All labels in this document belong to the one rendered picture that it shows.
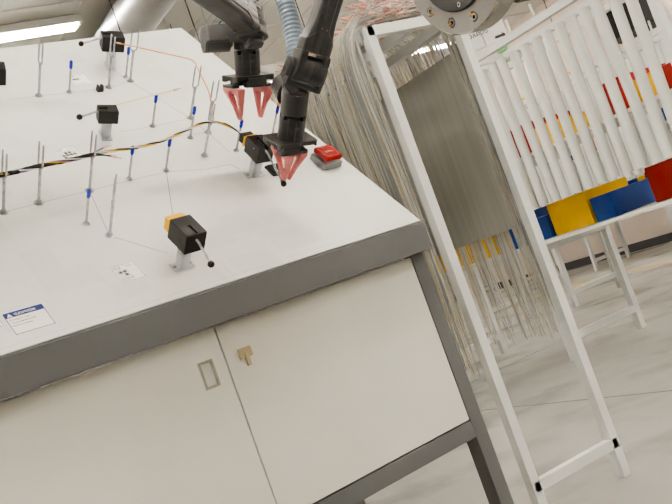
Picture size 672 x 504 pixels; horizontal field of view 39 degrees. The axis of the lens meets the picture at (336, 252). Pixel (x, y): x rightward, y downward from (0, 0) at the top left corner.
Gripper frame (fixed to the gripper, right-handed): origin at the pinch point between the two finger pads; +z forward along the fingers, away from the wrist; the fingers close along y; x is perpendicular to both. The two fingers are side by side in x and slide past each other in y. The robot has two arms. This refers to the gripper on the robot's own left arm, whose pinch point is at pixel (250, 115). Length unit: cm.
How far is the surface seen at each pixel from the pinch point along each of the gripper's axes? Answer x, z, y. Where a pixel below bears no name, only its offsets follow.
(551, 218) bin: -155, 104, -279
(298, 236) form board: 22.5, 23.3, 3.0
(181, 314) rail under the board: 34, 29, 37
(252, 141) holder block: 4.0, 5.3, 2.1
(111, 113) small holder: -16.2, -1.6, 26.4
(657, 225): -479, 276, -835
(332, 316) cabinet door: 32, 39, 1
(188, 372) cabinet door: 35, 41, 37
